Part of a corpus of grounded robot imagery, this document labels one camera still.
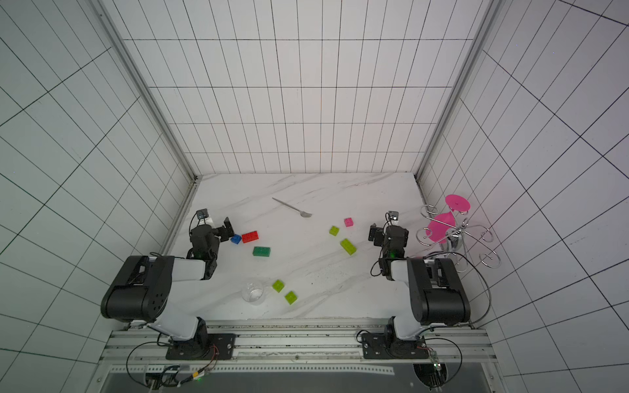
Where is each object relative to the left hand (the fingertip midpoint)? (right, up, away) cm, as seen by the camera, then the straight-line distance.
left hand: (217, 223), depth 95 cm
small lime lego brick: (+47, -4, +4) cm, 48 cm away
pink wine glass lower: (+75, +1, -27) cm, 79 cm away
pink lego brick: (+53, 0, +5) cm, 54 cm away
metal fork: (+34, +3, +10) cm, 36 cm away
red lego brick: (+13, -6, +2) cm, 14 cm away
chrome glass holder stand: (+79, -1, -28) cm, 84 cm away
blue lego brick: (+8, -6, 0) cm, 10 cm away
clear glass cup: (+17, -23, -12) cm, 31 cm away
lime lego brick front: (+31, -24, -13) cm, 41 cm away
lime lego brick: (+26, -21, -11) cm, 35 cm away
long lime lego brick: (+52, -9, -1) cm, 53 cm away
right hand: (+69, +1, -1) cm, 69 cm away
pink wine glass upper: (+84, +9, -21) cm, 87 cm away
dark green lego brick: (+18, -11, -3) cm, 21 cm away
